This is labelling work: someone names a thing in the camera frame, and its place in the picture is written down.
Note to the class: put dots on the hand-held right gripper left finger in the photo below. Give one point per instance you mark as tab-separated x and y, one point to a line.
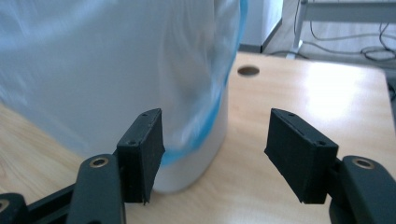
141	155

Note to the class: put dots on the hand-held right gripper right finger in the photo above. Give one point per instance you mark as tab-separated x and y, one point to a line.
300	155

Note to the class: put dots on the white lidded trash can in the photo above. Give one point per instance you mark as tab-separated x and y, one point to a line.
193	161

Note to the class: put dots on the white bin with plastic liner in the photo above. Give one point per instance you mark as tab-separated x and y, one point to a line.
109	68

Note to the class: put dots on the white cabinet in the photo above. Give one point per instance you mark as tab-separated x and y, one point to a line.
264	25

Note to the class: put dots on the white height-adjustable desk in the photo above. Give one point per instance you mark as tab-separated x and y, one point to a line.
342	11

